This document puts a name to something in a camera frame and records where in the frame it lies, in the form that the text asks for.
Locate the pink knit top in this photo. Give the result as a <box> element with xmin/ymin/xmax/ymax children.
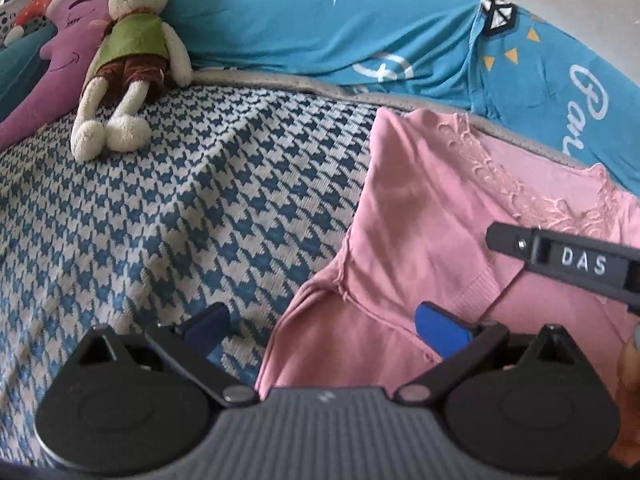
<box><xmin>254</xmin><ymin>108</ymin><xmax>640</xmax><ymax>466</ymax></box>

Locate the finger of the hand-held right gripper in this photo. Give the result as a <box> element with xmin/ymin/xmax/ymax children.
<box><xmin>486</xmin><ymin>222</ymin><xmax>538</xmax><ymax>262</ymax></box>

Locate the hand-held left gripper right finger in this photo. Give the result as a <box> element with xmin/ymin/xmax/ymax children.
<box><xmin>395</xmin><ymin>301</ymin><xmax>581</xmax><ymax>406</ymax></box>

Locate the teal pillow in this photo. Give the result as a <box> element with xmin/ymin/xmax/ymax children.
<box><xmin>0</xmin><ymin>25</ymin><xmax>56</xmax><ymax>123</ymax></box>

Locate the blue patterned pillow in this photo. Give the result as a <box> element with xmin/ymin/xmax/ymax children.
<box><xmin>167</xmin><ymin>0</ymin><xmax>640</xmax><ymax>211</ymax></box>

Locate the houndstooth bed mat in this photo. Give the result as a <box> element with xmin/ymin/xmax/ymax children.
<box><xmin>0</xmin><ymin>67</ymin><xmax>591</xmax><ymax>471</ymax></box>

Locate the person's right hand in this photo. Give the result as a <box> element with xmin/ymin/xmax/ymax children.
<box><xmin>615</xmin><ymin>325</ymin><xmax>640</xmax><ymax>461</ymax></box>

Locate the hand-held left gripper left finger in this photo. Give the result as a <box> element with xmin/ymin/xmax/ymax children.
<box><xmin>75</xmin><ymin>302</ymin><xmax>261</xmax><ymax>407</ymax></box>

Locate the plush rabbit toy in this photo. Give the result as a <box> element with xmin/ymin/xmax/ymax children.
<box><xmin>71</xmin><ymin>0</ymin><xmax>194</xmax><ymax>162</ymax></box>

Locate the purple moon plush pillow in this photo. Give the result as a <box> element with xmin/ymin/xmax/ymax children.
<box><xmin>0</xmin><ymin>0</ymin><xmax>118</xmax><ymax>151</ymax></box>

